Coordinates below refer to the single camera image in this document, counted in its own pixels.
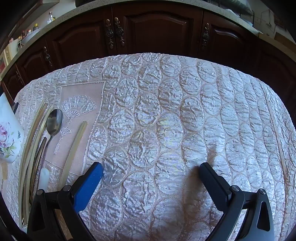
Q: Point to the dark brown cabinet door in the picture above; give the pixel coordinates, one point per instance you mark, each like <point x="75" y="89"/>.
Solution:
<point x="81" y="39"/>
<point x="231" y="39"/>
<point x="32" y="60"/>
<point x="11" y="85"/>
<point x="159" y="25"/>

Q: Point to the quilted pale pink tablecloth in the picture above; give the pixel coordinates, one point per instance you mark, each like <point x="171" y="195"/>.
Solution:
<point x="173" y="115"/>

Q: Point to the pink embroidered placemat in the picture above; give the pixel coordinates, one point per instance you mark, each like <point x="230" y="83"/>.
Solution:
<point x="92" y="95"/>

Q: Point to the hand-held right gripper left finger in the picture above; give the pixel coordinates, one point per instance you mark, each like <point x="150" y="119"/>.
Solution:
<point x="87" y="185"/>

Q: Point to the white floral ceramic container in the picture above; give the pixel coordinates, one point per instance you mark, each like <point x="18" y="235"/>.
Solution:
<point x="9" y="129"/>

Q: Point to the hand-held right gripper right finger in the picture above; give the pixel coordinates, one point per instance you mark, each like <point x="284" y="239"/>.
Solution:
<point x="214" y="185"/>

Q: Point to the white bowl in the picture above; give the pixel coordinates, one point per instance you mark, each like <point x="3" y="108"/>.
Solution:
<point x="30" y="36"/>

